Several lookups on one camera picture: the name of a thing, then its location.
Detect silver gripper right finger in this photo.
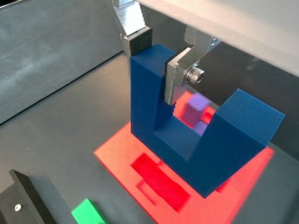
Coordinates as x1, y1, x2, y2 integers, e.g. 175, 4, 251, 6
164, 26, 220, 105

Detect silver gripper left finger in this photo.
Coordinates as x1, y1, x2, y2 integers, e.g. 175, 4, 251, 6
112, 0, 152, 57

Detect blue U-shaped block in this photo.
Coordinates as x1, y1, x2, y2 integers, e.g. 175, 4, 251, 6
129, 45, 285, 197

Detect red base fixture block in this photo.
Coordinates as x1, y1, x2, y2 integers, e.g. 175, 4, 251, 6
94, 93, 273, 224

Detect purple U-shaped block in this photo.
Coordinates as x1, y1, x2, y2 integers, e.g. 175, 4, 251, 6
181, 93, 212, 135

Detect green arch block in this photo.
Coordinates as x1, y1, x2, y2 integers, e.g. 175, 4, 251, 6
70, 199, 108, 224

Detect black L-shaped holder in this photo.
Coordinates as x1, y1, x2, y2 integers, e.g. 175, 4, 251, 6
0, 169, 57, 224

